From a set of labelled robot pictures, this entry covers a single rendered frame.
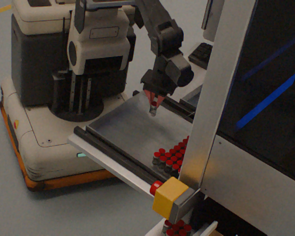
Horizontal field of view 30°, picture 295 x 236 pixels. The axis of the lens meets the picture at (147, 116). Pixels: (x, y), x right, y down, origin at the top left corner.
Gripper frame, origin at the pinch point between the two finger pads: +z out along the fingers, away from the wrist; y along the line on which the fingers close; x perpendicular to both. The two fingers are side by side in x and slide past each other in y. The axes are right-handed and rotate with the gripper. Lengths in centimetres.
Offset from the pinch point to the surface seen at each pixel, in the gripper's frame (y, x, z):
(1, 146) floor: -85, 45, 106
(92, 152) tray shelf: -10.5, -18.0, 11.3
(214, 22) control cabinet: -3, 79, 14
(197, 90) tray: 6.9, 28.2, 11.3
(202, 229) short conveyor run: 28.1, -33.7, 3.4
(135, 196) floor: -11, 49, 103
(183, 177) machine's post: 18.8, -27.8, -5.1
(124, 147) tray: -3.3, -11.1, 11.1
